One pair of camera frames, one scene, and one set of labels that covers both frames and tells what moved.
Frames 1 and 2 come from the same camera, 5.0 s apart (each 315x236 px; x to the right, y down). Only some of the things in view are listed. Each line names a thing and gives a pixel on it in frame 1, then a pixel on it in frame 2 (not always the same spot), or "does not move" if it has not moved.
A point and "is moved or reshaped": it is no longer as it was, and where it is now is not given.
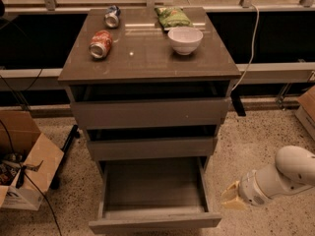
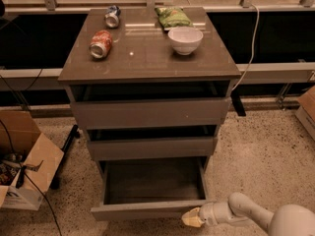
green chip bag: [173, 16] does not move
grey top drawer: [152, 104] does not move
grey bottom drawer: [154, 194] is moved or reshaped
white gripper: [250, 189] → [209, 214]
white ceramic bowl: [185, 39] does not move
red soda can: [100, 44] does not move
